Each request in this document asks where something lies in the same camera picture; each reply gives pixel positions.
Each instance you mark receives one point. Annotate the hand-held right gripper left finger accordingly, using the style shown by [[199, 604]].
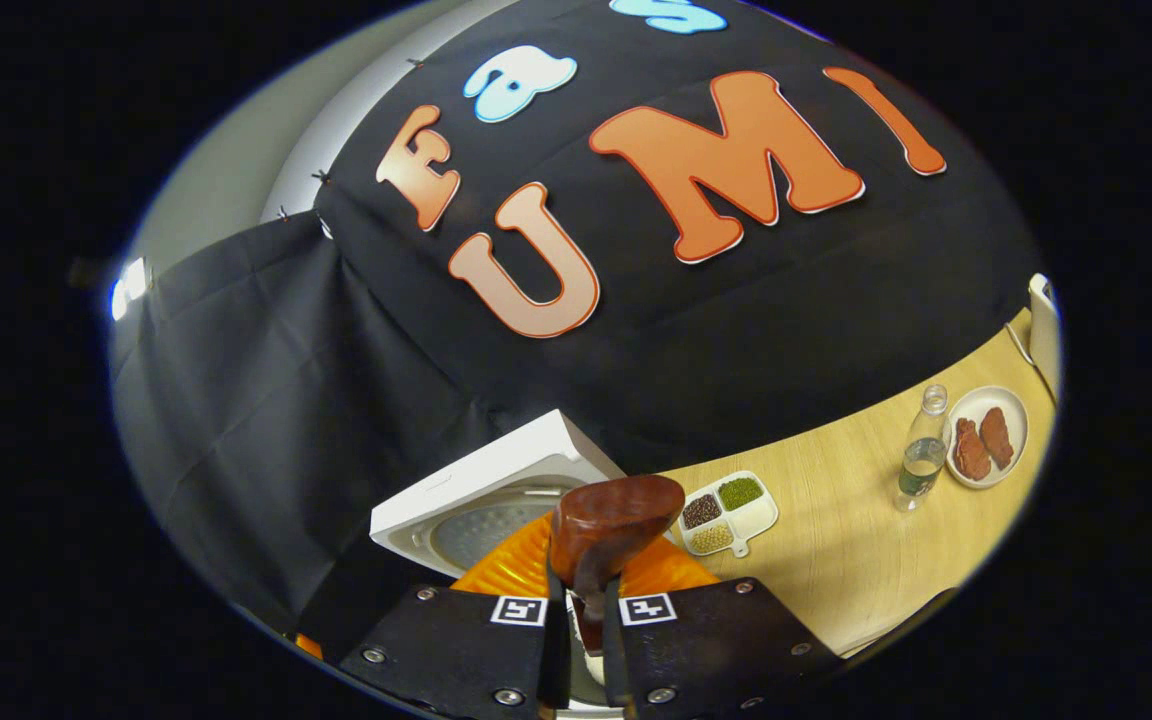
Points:
[[553, 665]]

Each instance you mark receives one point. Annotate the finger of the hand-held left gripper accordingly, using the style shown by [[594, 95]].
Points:
[[356, 600]]

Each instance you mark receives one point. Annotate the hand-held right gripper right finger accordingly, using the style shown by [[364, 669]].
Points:
[[614, 665]]

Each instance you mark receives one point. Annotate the dark brown wooden spoon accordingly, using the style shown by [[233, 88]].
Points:
[[616, 515]]

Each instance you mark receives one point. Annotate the white rice cooker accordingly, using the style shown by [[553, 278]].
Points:
[[496, 470]]

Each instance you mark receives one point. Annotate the yellow soy beans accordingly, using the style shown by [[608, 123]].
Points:
[[711, 538]]

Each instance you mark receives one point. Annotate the dark red beans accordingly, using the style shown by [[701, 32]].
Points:
[[701, 510]]

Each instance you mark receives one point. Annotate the white divided dish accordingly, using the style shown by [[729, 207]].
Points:
[[758, 518]]

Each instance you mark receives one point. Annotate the green mung beans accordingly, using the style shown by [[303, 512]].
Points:
[[739, 492]]

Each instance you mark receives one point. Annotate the clear plastic water bottle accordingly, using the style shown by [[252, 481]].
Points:
[[921, 460]]

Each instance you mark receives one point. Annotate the ceiling light panel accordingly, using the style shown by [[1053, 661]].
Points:
[[131, 288]]

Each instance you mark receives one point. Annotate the row of backdrop clips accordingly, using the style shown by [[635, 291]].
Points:
[[321, 177]]

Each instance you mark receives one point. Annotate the white round plate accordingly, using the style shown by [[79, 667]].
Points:
[[1016, 420]]

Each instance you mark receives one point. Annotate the white toaster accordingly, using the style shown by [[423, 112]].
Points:
[[1044, 320]]

